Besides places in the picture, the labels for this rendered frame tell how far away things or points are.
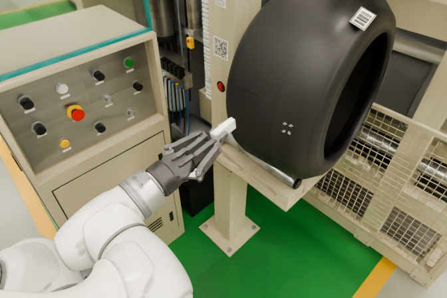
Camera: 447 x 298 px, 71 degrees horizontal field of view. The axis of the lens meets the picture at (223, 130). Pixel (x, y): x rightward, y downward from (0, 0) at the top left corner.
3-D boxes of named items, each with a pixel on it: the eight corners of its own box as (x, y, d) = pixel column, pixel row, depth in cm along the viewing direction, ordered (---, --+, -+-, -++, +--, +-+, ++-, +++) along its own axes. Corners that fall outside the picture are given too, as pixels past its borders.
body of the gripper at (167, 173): (161, 185, 61) (197, 157, 65) (138, 163, 66) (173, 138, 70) (171, 205, 67) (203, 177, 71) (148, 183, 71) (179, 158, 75)
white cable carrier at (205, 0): (205, 97, 135) (200, -23, 104) (213, 92, 137) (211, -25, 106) (212, 102, 132) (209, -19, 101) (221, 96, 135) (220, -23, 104)
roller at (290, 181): (222, 132, 121) (230, 128, 124) (221, 141, 124) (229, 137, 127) (296, 182, 102) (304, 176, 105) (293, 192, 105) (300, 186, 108)
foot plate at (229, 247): (198, 227, 194) (198, 225, 193) (229, 203, 208) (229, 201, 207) (229, 257, 179) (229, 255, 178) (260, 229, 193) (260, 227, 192)
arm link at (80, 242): (128, 202, 71) (161, 239, 63) (64, 252, 64) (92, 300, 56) (109, 173, 63) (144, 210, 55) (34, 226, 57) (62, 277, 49)
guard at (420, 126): (274, 169, 190) (290, 67, 145) (276, 168, 191) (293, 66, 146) (430, 277, 141) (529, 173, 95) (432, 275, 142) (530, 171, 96)
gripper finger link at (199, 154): (175, 163, 67) (179, 166, 66) (214, 134, 72) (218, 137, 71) (179, 173, 70) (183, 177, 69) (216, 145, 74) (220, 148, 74)
